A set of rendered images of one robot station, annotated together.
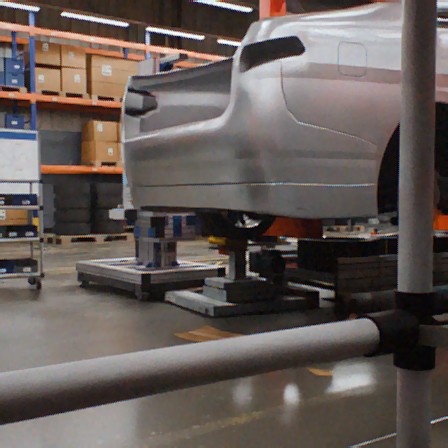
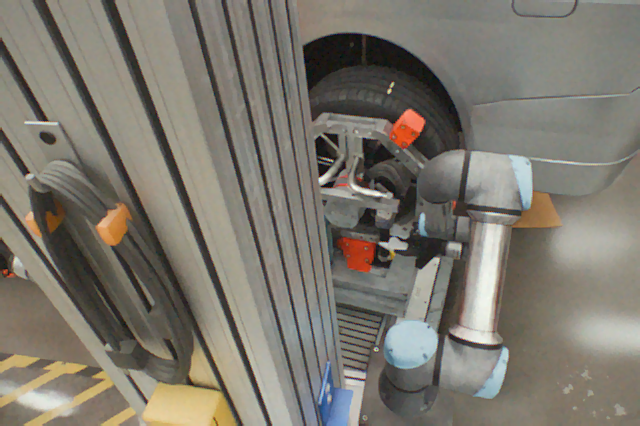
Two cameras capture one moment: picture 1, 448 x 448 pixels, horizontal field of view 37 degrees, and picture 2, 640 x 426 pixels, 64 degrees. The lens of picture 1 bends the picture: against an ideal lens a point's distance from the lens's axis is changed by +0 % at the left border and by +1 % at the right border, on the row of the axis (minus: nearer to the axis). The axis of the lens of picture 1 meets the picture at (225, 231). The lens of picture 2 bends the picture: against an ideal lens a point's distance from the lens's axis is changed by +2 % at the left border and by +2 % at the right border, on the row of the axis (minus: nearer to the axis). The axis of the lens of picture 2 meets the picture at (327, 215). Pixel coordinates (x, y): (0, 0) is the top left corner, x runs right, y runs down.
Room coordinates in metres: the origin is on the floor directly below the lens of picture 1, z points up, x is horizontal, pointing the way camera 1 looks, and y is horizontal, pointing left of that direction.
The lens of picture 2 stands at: (6.09, 1.06, 2.03)
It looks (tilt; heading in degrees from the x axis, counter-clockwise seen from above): 43 degrees down; 234
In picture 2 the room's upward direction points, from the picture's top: 7 degrees counter-clockwise
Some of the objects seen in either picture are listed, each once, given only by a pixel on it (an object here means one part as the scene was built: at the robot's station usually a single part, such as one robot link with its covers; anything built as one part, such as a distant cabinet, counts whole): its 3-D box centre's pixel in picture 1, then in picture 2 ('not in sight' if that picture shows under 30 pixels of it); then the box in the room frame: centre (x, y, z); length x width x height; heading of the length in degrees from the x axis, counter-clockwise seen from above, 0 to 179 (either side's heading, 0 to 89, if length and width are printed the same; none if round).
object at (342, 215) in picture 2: not in sight; (350, 195); (5.22, 0.03, 0.85); 0.21 x 0.14 x 0.14; 29
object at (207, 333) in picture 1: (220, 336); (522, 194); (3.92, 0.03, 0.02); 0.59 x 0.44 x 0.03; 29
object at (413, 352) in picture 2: not in sight; (412, 353); (5.60, 0.66, 0.98); 0.13 x 0.12 x 0.14; 122
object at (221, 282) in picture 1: (237, 266); (372, 247); (5.01, -0.09, 0.32); 0.40 x 0.30 x 0.28; 119
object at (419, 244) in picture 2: not in sight; (427, 240); (5.20, 0.38, 0.86); 0.12 x 0.08 x 0.09; 123
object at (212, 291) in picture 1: (243, 290); (363, 272); (5.03, -0.13, 0.13); 0.50 x 0.36 x 0.10; 119
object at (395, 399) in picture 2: not in sight; (408, 378); (5.60, 0.65, 0.87); 0.15 x 0.15 x 0.10
